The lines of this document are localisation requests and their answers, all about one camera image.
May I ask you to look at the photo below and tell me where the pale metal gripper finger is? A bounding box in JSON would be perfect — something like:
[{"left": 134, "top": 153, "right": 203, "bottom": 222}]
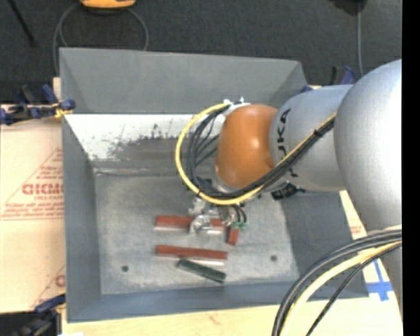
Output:
[
  {"left": 188, "top": 216, "right": 223, "bottom": 237},
  {"left": 188, "top": 203, "right": 208, "bottom": 218}
]

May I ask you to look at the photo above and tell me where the short red-brown block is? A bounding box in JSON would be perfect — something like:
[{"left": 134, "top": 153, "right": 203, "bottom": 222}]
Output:
[{"left": 225, "top": 226, "right": 240, "bottom": 246}]

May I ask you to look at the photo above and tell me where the red-brown flat block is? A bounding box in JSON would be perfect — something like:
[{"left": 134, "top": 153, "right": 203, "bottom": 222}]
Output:
[
  {"left": 155, "top": 244, "right": 229, "bottom": 262},
  {"left": 154, "top": 215, "right": 225, "bottom": 233}
]

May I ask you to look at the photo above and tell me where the dark green flat block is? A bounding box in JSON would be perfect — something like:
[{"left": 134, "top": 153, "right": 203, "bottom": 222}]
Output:
[{"left": 176, "top": 257, "right": 228, "bottom": 285}]

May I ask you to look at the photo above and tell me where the grey metal bin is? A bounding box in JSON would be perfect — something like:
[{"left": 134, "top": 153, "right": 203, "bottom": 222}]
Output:
[{"left": 58, "top": 47, "right": 370, "bottom": 323}]

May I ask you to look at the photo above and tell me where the black cylinder on white bracket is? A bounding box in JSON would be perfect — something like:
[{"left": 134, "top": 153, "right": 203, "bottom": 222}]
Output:
[{"left": 269, "top": 182, "right": 305, "bottom": 201}]

